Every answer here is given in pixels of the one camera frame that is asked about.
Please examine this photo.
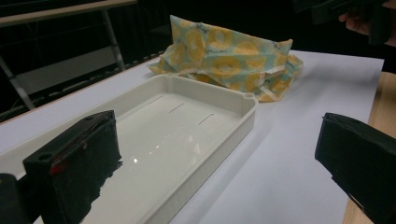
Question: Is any grey metal frame stand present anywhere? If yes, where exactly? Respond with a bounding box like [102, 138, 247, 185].
[0, 0, 138, 112]

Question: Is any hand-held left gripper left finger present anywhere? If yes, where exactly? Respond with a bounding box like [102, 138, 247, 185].
[22, 109, 123, 224]

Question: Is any yellow ring print packet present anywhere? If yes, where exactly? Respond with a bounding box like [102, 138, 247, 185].
[148, 46, 304, 103]
[169, 14, 294, 86]

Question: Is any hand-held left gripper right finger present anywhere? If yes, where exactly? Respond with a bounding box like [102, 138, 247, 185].
[314, 112, 396, 224]

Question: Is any white plastic tray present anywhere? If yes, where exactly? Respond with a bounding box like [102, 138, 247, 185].
[0, 74, 260, 224]

